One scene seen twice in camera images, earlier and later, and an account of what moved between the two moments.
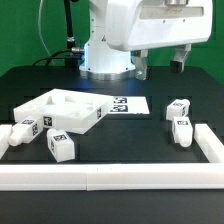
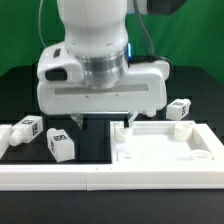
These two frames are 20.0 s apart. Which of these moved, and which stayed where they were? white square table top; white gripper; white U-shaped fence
Moved: white square table top; white gripper
Stayed: white U-shaped fence
